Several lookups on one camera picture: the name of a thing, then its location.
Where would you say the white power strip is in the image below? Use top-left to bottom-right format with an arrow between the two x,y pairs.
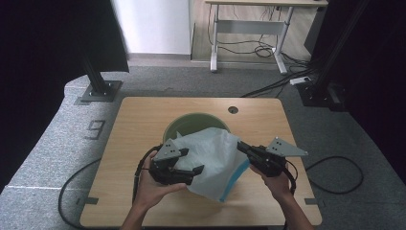
289,76 -> 311,86

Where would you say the black metal stand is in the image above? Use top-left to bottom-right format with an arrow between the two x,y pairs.
296,0 -> 372,112
79,57 -> 124,104

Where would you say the right hand-held gripper black cable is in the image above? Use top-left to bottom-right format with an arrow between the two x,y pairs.
281,159 -> 300,196

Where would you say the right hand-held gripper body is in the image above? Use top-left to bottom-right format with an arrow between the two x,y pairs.
255,136 -> 309,178

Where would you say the bundle of black floor cables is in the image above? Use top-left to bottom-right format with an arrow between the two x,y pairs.
240,51 -> 320,99

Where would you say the grey floor tape piece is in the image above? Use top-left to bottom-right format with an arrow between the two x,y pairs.
76,196 -> 100,206

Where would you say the white bag with blue band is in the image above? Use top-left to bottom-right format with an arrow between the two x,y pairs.
171,126 -> 252,203

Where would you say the green plastic trash bin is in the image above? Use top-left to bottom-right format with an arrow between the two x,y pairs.
162,112 -> 232,145

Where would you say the black curved floor cable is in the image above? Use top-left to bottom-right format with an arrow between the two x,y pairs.
57,157 -> 102,229

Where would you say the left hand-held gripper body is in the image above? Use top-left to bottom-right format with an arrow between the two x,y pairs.
148,138 -> 188,186

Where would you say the black looped floor cable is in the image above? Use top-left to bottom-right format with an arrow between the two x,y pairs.
304,155 -> 365,196

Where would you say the hand-held gripper black cable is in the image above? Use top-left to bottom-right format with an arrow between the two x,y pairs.
281,159 -> 300,196
132,145 -> 161,205

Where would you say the person's left hand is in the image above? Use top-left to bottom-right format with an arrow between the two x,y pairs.
135,156 -> 189,212

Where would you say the person's right hand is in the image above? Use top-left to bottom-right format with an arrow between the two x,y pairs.
250,164 -> 293,204

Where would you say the black curtain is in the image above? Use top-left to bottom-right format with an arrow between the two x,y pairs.
304,0 -> 406,190
0,0 -> 129,193

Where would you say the white-legged wooden desk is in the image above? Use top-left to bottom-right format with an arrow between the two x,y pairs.
204,0 -> 329,76

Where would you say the left hand-held gripper black cable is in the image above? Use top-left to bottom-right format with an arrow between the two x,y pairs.
132,145 -> 161,205

